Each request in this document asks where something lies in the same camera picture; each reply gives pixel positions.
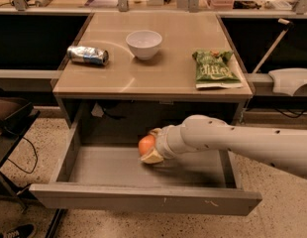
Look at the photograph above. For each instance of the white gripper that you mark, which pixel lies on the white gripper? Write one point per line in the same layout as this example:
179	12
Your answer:
162	144

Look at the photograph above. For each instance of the orange fruit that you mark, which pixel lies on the orange fruit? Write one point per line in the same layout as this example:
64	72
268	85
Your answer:
145	144

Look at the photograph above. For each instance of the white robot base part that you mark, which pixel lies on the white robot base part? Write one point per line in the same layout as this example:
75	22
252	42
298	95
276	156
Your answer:
288	80

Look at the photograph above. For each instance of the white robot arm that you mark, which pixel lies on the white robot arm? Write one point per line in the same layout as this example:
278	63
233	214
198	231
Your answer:
283	149

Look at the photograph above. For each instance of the open grey top drawer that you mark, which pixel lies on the open grey top drawer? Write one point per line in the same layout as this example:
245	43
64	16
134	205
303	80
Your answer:
101	167

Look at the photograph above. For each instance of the grey cabinet with tan top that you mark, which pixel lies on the grey cabinet with tan top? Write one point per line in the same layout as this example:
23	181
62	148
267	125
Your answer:
169	76

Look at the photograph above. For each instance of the green chip bag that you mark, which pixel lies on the green chip bag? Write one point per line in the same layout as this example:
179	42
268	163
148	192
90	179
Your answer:
212	70

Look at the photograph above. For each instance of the white bowl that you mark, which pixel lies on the white bowl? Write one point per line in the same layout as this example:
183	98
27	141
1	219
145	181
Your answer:
144	44

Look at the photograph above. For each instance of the crushed silver soda can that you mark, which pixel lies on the crushed silver soda can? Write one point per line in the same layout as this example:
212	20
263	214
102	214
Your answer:
87	55

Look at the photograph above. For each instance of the black chair at left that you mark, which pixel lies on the black chair at left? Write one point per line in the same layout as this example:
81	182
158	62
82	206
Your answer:
17	115

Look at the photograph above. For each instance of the black sneaker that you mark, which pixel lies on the black sneaker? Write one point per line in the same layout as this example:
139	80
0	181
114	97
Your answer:
23	231

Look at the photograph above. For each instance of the stick with white tip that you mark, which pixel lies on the stick with white tip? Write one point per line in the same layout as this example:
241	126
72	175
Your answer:
287	25

